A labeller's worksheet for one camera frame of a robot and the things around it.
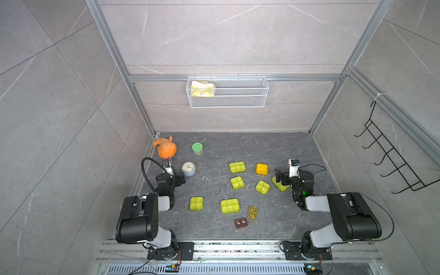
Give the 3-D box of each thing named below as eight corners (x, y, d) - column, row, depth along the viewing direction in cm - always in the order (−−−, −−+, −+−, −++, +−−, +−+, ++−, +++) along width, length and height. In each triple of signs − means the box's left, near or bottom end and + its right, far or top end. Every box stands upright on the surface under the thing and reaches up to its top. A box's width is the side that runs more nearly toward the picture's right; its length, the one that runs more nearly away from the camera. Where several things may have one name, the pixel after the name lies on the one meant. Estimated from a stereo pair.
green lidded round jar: (192, 154, 110) (191, 150, 106) (193, 147, 114) (192, 142, 111) (202, 154, 110) (201, 150, 106) (203, 147, 114) (202, 142, 111)
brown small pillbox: (236, 228, 82) (236, 227, 80) (234, 220, 84) (234, 219, 82) (248, 226, 82) (248, 225, 81) (245, 218, 85) (246, 217, 83)
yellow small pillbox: (247, 217, 85) (247, 216, 83) (249, 206, 88) (249, 205, 86) (255, 220, 84) (256, 218, 82) (257, 209, 88) (258, 207, 86)
